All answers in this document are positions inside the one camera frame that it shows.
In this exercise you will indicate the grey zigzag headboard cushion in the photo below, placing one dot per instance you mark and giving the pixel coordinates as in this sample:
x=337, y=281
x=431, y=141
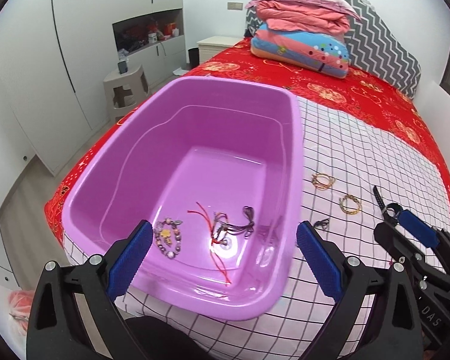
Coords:
x=372, y=47

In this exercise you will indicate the purple plastic tub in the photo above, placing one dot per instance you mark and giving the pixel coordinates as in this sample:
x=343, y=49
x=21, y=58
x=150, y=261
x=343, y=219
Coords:
x=219, y=163

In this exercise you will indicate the yellow flower hair clip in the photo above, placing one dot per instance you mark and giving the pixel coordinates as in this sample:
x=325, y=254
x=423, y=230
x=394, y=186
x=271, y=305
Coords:
x=165, y=234

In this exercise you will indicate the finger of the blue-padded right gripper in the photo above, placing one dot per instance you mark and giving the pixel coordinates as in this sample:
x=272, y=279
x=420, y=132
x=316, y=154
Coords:
x=425, y=234

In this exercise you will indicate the colourful striped pillow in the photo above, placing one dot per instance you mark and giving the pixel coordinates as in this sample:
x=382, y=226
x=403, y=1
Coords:
x=314, y=51

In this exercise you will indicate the white wardrobe with niche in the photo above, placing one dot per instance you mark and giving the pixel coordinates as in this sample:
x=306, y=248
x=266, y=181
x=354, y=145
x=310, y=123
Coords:
x=54, y=57

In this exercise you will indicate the black digital wrist watch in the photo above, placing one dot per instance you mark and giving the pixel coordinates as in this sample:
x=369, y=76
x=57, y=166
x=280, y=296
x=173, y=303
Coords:
x=390, y=212

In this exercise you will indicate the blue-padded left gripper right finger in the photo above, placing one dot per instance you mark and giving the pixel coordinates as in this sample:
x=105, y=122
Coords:
x=324, y=260

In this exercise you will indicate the white bedside cabinet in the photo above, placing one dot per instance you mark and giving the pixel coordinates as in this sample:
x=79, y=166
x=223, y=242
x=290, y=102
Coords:
x=212, y=46

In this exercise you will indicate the wall light switch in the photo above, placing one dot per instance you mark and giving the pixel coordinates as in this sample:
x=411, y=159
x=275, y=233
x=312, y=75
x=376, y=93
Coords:
x=234, y=6

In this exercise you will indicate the beige plastic stool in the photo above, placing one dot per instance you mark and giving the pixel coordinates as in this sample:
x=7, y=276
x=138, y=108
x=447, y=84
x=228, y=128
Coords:
x=124, y=92

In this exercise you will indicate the black waste bin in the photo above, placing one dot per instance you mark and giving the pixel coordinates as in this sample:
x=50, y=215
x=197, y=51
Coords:
x=193, y=57

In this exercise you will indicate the white black grid cloth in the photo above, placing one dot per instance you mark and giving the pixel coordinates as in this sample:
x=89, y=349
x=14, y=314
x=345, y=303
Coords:
x=343, y=158

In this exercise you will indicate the pink folded quilt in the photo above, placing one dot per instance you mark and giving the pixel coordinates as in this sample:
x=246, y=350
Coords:
x=331, y=17

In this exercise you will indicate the red patterned bed sheet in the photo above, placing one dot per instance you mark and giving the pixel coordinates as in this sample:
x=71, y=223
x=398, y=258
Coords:
x=360, y=94

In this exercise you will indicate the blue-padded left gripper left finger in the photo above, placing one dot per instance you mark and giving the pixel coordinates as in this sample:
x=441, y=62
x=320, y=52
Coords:
x=124, y=257

